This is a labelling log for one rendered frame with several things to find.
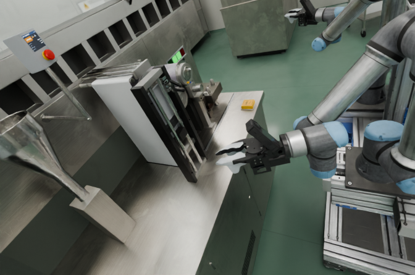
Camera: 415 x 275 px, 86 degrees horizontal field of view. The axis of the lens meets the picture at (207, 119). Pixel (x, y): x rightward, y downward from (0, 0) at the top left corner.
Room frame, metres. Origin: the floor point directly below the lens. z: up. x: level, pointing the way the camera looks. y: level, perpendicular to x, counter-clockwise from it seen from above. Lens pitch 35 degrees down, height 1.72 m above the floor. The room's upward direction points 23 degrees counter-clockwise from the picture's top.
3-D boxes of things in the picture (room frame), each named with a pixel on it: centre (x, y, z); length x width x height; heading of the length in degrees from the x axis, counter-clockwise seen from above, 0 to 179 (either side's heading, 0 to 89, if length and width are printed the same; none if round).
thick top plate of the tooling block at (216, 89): (1.37, 0.03, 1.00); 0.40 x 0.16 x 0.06; 53
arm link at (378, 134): (0.47, -0.56, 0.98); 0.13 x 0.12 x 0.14; 167
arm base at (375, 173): (0.48, -0.57, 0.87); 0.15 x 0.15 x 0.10
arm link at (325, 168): (0.43, -0.28, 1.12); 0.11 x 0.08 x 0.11; 167
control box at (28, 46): (0.71, 0.37, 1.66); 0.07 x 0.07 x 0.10; 79
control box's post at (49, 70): (0.71, 0.38, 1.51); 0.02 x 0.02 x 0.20
